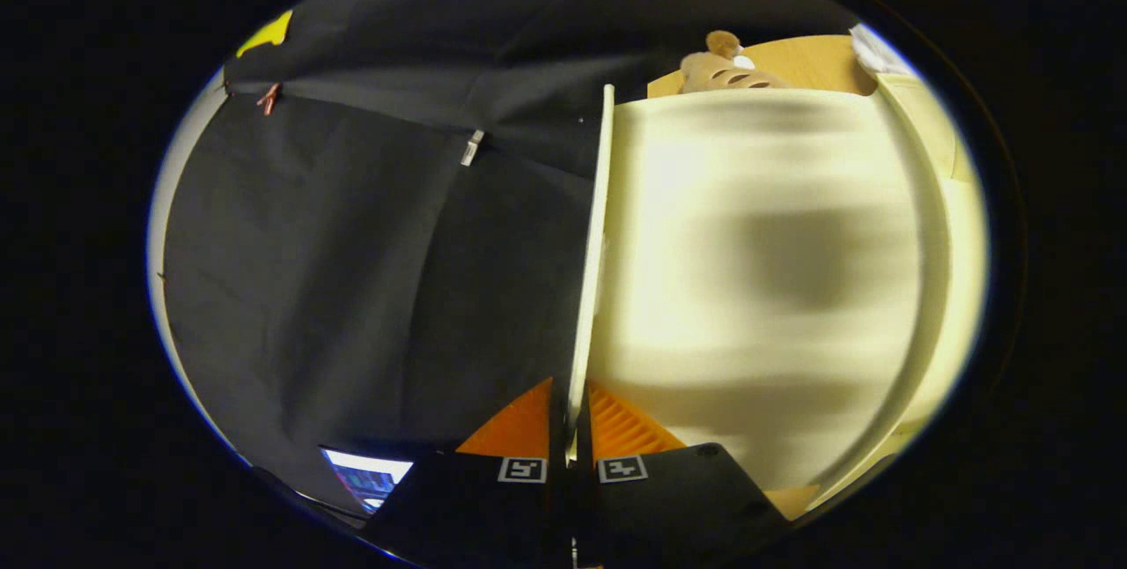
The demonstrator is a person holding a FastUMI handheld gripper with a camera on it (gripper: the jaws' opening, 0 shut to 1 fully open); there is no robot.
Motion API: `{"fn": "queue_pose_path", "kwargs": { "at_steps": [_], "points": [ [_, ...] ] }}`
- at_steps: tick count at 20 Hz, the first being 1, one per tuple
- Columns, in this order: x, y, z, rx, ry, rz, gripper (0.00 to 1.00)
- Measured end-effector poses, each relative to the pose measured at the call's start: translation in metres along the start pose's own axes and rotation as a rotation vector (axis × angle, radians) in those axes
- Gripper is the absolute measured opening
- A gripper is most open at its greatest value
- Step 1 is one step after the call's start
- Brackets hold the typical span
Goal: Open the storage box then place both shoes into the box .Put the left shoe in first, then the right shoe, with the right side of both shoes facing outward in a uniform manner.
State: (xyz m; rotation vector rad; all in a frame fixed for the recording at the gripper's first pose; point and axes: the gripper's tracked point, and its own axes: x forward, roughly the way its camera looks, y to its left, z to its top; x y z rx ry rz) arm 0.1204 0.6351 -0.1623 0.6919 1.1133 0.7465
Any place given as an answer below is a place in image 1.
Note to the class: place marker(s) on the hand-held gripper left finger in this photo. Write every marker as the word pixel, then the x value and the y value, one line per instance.
pixel 493 516

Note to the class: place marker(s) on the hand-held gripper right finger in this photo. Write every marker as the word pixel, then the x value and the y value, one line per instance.
pixel 669 507

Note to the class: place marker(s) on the grey fabric storage box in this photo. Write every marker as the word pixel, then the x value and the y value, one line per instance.
pixel 748 199

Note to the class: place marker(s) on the black backdrop cloth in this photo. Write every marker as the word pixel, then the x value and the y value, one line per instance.
pixel 352 243

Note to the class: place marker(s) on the silver cloth clip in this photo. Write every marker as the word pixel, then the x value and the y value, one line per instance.
pixel 473 148

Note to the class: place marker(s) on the brown striped plush toy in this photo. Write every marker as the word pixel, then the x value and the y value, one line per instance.
pixel 722 71

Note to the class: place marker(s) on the reddish cloth clip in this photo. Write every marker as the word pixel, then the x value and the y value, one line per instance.
pixel 268 99

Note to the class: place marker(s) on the white plush toy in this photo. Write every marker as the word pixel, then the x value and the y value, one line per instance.
pixel 880 49

